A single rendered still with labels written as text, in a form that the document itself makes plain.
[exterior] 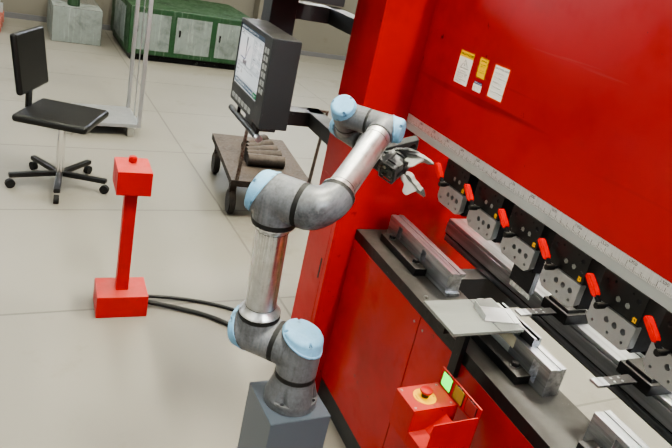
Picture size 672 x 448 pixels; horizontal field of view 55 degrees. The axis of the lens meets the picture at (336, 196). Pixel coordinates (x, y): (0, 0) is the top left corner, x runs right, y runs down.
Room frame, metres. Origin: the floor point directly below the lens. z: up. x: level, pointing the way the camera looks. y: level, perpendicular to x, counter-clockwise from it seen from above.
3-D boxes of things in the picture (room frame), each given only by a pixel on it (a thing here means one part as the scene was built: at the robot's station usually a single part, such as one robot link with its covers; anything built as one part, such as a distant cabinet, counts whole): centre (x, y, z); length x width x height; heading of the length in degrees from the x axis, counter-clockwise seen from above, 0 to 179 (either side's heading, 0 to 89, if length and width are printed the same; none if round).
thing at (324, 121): (2.91, 0.20, 1.18); 0.40 x 0.24 x 0.07; 27
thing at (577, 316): (1.94, -0.77, 1.01); 0.26 x 0.12 x 0.05; 117
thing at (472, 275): (2.45, -0.77, 0.81); 0.64 x 0.08 x 0.14; 117
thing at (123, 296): (2.91, 0.98, 0.42); 0.25 x 0.20 x 0.83; 117
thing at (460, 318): (1.81, -0.50, 1.00); 0.26 x 0.18 x 0.01; 117
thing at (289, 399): (1.51, 0.00, 0.82); 0.15 x 0.15 x 0.10
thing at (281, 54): (2.69, 0.41, 1.42); 0.45 x 0.12 x 0.36; 28
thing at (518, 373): (1.81, -0.60, 0.89); 0.30 x 0.05 x 0.03; 27
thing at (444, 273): (2.36, -0.38, 0.92); 0.50 x 0.06 x 0.10; 27
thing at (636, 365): (1.63, -0.93, 1.01); 0.26 x 0.12 x 0.05; 117
